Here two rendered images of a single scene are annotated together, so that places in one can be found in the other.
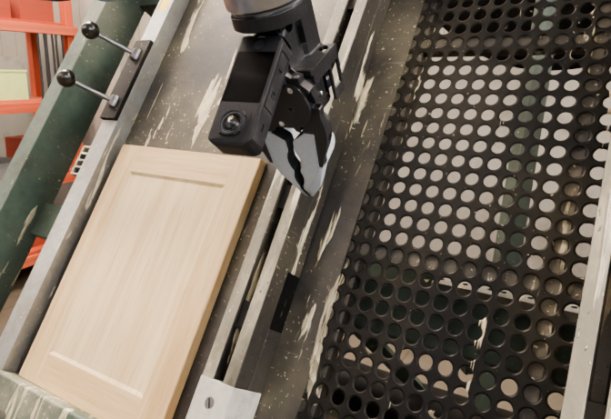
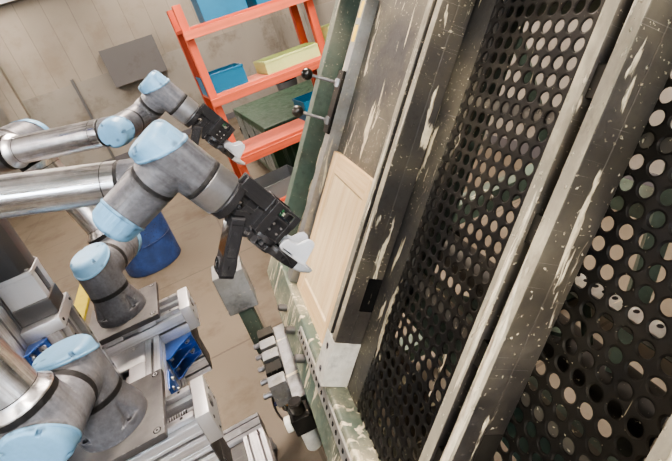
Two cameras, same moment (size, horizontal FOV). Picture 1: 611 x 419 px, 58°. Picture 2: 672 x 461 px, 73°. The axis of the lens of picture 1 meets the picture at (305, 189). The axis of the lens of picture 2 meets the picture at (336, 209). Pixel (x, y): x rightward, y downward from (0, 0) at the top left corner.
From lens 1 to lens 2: 0.68 m
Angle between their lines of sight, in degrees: 46
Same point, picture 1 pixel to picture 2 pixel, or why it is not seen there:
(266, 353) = (360, 323)
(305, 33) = (256, 202)
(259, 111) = (223, 261)
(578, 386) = (434, 436)
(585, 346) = (443, 413)
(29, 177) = (305, 162)
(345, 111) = (410, 162)
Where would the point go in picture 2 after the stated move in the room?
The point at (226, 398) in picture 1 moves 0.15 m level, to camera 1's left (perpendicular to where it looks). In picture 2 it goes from (331, 347) to (288, 331)
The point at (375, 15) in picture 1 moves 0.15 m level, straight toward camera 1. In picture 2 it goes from (436, 72) to (390, 99)
